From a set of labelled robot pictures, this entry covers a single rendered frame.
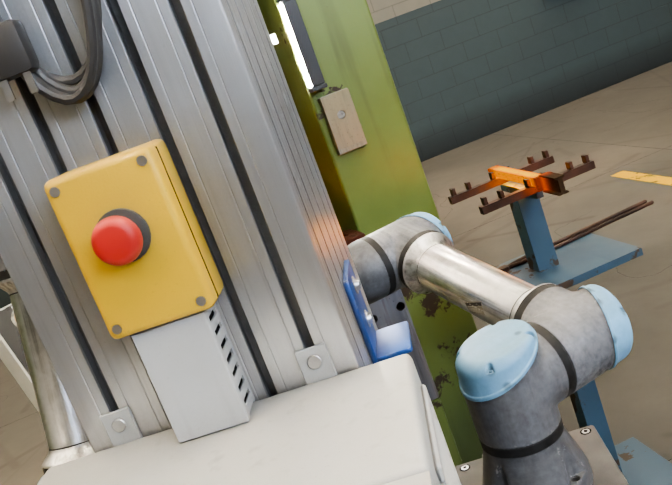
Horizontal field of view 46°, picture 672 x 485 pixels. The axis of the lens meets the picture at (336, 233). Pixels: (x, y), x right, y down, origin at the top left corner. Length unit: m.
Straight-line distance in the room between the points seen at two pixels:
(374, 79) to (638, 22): 7.36
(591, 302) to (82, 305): 0.72
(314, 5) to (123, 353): 1.68
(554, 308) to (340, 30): 1.33
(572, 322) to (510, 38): 7.72
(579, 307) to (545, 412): 0.16
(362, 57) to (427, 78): 6.12
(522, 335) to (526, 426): 0.12
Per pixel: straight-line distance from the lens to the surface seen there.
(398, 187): 2.33
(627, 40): 9.43
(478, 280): 1.27
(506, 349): 1.06
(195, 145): 0.63
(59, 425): 1.23
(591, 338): 1.12
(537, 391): 1.07
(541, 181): 1.95
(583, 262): 2.13
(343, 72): 2.27
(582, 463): 1.15
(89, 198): 0.61
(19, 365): 1.82
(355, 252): 1.39
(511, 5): 8.80
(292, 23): 2.20
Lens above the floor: 1.49
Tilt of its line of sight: 13 degrees down
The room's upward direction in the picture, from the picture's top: 20 degrees counter-clockwise
